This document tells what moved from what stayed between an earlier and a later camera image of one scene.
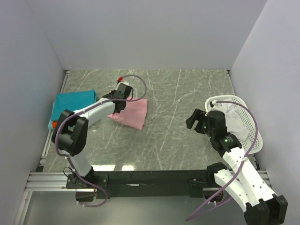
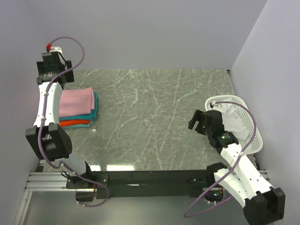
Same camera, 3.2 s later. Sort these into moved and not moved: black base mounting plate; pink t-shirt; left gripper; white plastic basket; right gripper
Moved: pink t-shirt; left gripper
Not moved: right gripper; black base mounting plate; white plastic basket
